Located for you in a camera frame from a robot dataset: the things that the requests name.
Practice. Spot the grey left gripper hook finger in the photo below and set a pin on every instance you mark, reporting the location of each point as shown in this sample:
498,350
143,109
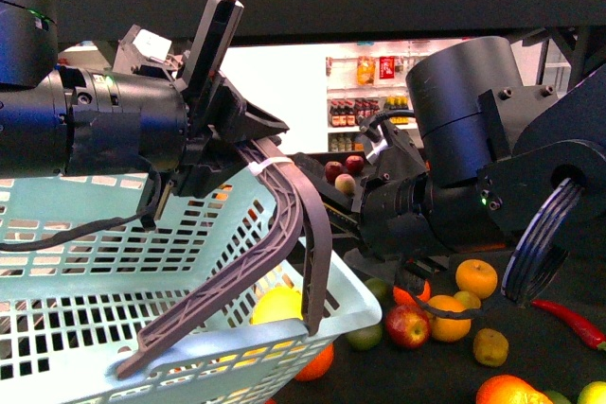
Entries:
299,211

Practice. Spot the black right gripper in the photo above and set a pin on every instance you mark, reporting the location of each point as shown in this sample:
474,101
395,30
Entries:
393,218

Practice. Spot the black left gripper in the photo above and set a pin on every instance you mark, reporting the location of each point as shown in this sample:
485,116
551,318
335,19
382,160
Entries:
182,131

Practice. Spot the yellow lemon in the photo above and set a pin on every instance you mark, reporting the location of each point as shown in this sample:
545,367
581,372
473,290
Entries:
278,304

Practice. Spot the light blue plastic basket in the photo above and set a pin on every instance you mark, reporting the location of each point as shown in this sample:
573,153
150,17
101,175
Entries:
70,314

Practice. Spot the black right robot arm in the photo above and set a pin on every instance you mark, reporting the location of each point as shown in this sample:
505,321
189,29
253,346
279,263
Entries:
501,166

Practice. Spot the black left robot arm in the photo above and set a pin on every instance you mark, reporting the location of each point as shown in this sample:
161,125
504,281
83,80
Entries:
35,96

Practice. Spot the white goods shelf unit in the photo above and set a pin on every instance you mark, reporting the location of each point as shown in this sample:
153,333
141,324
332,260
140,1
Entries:
364,79

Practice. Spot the far peach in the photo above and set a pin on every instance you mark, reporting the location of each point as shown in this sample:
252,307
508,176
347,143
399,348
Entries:
346,184

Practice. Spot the far dark red apple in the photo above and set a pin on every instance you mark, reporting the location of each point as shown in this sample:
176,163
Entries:
355,164

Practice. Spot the red yellow apple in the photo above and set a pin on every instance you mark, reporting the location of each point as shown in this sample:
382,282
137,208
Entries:
407,327

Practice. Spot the yellow orange fruit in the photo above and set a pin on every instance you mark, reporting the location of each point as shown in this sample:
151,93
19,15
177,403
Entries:
447,330

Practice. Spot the brown kiwi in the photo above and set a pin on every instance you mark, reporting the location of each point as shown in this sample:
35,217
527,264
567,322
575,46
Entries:
490,347

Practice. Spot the large orange with stem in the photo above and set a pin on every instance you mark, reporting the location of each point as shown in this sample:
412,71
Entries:
508,389

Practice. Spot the red chili pepper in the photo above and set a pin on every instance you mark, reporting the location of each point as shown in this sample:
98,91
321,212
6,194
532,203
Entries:
589,333

